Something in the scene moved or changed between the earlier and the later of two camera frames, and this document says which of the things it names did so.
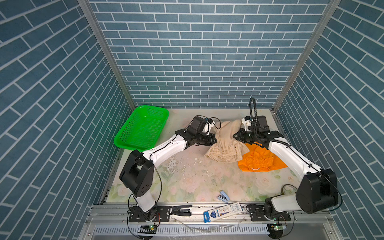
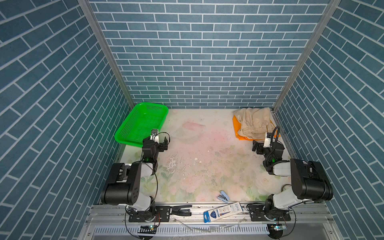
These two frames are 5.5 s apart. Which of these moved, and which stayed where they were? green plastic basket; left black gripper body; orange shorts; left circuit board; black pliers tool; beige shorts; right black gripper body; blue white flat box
Moved: beige shorts; right black gripper body; orange shorts; left black gripper body
Stayed: black pliers tool; green plastic basket; blue white flat box; left circuit board
